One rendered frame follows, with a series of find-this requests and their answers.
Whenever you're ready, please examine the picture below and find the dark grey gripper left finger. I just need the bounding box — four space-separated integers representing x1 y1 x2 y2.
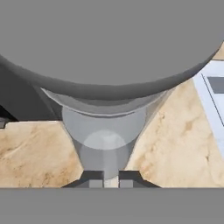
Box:
61 171 105 189

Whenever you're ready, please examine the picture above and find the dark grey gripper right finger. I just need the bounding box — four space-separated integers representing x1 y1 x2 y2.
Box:
118 170 161 189

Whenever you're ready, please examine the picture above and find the white cabinet with dark panel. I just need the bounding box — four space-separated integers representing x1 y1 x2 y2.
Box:
192 59 224 152

